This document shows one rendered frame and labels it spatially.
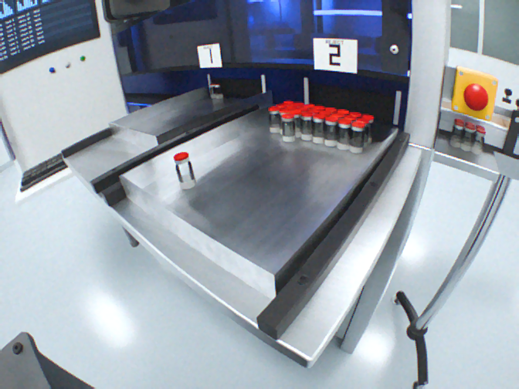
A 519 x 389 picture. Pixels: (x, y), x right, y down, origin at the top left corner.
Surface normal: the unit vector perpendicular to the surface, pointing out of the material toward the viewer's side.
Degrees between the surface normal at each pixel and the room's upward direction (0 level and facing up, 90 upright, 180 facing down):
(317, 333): 0
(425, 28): 90
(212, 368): 0
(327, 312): 0
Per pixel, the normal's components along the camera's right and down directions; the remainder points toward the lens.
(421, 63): -0.63, 0.48
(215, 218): -0.08, -0.82
